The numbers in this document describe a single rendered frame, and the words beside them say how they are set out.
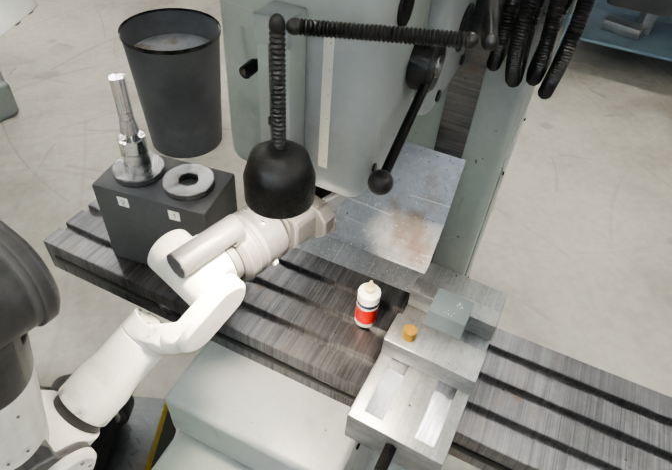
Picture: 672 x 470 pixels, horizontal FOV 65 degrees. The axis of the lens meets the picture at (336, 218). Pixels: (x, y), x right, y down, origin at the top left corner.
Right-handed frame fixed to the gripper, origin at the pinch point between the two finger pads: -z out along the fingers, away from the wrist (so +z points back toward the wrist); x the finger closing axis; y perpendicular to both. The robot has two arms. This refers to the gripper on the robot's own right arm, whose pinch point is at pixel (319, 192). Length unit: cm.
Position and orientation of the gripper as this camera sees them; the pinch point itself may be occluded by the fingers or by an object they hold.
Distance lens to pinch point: 81.3
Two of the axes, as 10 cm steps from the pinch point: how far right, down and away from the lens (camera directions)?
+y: -0.6, 7.2, 6.9
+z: -6.5, 4.9, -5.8
